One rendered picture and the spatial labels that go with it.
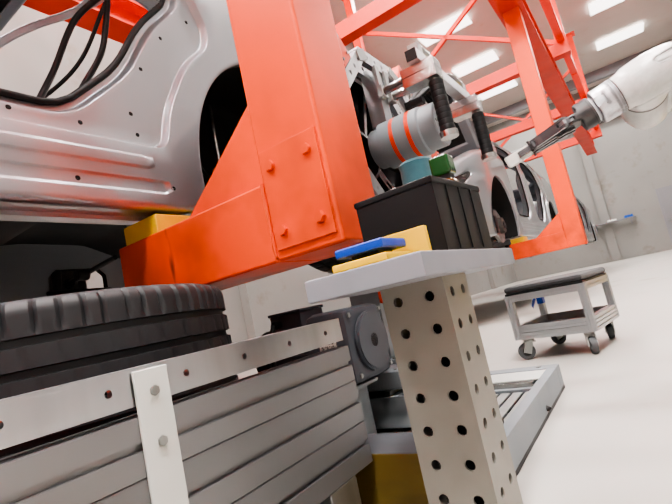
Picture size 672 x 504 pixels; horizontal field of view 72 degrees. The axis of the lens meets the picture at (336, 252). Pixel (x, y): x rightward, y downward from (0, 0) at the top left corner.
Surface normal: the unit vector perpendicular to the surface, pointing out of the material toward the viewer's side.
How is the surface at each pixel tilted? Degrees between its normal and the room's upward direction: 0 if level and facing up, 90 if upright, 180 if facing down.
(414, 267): 90
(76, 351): 90
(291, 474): 90
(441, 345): 90
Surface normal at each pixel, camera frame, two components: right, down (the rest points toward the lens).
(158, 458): 0.81, -0.25
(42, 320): 0.51, -0.22
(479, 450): -0.55, 0.01
